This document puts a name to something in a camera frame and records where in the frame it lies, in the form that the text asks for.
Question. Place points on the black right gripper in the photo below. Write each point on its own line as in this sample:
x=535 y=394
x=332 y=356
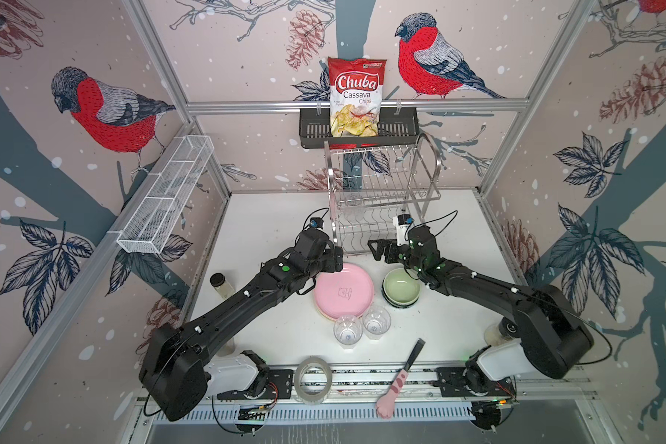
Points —
x=389 y=246

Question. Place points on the light green bowl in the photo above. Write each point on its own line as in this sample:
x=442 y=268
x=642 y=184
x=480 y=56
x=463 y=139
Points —
x=398 y=284

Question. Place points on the pink plate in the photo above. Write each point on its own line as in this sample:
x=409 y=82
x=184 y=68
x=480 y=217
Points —
x=349 y=292

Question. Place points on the clear drinking glass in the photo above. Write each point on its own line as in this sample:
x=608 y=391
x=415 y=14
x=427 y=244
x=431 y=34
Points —
x=348 y=330
x=376 y=321

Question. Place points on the steel two-tier dish rack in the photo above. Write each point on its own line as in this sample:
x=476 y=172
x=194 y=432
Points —
x=370 y=187

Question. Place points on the green leaf patterned bowl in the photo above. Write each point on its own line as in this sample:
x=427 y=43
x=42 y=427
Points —
x=400 y=304

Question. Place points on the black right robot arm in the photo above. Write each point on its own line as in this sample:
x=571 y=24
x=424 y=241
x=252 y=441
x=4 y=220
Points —
x=549 y=336

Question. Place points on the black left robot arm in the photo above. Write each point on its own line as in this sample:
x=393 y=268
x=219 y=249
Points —
x=173 y=370

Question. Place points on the pink cat paw spatula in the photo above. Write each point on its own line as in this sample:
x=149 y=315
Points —
x=385 y=405

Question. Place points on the clear tape roll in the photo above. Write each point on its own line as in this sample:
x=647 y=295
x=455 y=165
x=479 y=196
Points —
x=312 y=381

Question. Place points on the red Chuba cassava chips bag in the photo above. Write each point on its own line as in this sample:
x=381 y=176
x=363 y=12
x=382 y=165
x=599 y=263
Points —
x=356 y=88

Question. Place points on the small glass spice jar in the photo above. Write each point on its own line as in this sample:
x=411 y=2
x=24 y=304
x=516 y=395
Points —
x=221 y=285

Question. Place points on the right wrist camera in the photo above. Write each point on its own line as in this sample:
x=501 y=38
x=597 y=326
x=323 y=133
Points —
x=402 y=222

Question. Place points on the black wire wall basket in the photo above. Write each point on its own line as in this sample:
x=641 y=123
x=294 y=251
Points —
x=389 y=127

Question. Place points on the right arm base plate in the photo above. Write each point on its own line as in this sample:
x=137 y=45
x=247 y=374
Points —
x=462 y=382

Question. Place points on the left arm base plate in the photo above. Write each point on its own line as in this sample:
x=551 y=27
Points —
x=275 y=384

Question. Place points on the white mesh wall shelf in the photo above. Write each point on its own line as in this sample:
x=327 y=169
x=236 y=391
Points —
x=156 y=216

